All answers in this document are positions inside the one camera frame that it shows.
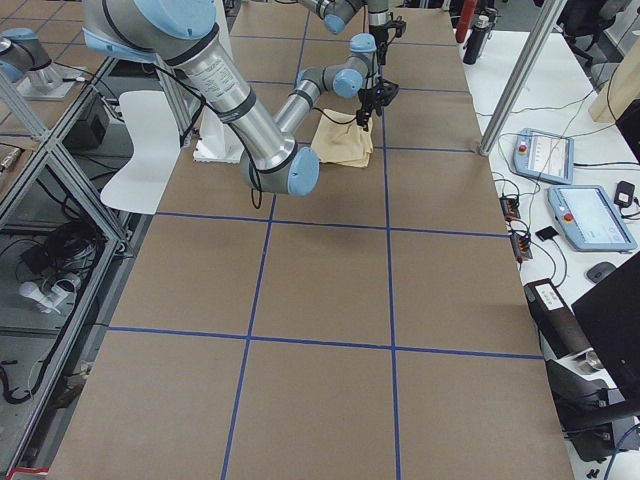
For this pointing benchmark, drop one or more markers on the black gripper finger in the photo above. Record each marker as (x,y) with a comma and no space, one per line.
(381,54)
(363,117)

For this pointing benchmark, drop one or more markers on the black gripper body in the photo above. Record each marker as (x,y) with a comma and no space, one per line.
(369,98)
(377,33)

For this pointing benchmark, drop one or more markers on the cream long sleeve shirt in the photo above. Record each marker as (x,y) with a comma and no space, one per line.
(339,140)

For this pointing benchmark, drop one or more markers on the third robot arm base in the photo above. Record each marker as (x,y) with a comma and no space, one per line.
(26,63)

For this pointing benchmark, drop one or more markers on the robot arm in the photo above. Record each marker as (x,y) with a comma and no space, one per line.
(337,14)
(186,35)

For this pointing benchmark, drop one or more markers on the red fire extinguisher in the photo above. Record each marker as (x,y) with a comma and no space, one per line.
(465,19)

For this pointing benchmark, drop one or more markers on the black water bottle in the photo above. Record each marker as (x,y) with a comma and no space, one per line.
(476,40)

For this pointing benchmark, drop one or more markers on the red circuit board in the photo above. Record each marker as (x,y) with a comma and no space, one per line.
(510,208)
(521,245)

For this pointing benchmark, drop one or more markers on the upper teach pendant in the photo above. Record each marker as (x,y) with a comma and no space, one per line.
(544,156)

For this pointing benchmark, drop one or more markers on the teach pendant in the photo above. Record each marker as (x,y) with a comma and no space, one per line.
(544,156)
(588,219)

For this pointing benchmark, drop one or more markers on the black square pad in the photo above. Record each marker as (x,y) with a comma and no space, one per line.
(547,233)

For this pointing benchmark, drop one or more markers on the white plastic chair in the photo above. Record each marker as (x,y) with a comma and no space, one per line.
(140,184)

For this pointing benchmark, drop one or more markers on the wooden board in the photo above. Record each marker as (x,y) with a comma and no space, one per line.
(618,93)

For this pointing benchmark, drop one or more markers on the lower teach pendant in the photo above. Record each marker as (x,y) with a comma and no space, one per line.
(588,219)

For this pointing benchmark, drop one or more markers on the black power adapter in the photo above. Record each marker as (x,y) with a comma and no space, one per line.
(624,194)

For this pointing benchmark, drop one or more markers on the black computer mouse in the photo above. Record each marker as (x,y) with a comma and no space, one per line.
(600,271)

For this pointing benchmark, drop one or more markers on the black labelled box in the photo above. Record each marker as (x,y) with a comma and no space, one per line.
(554,318)

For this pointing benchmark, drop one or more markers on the black monitor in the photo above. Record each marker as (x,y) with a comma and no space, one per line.
(608,315)

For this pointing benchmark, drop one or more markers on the metal cup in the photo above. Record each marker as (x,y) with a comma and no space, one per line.
(589,362)

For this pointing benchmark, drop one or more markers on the white power strip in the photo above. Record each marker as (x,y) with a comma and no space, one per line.
(47,303)

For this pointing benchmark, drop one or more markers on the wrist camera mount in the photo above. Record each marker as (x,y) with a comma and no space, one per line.
(387,92)
(398,25)

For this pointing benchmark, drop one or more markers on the white camera pedestal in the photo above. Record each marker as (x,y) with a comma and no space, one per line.
(217,142)

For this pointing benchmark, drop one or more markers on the aluminium frame post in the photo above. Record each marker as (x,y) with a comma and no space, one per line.
(533,46)

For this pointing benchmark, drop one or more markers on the black box under frame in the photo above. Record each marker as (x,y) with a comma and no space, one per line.
(89,130)

